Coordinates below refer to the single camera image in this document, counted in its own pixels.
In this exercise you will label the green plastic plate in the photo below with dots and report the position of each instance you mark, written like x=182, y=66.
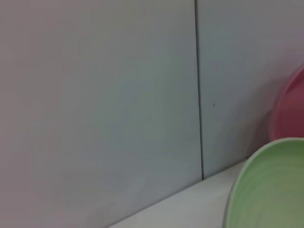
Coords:
x=270, y=187

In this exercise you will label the red plastic plate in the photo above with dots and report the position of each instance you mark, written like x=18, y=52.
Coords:
x=291, y=111

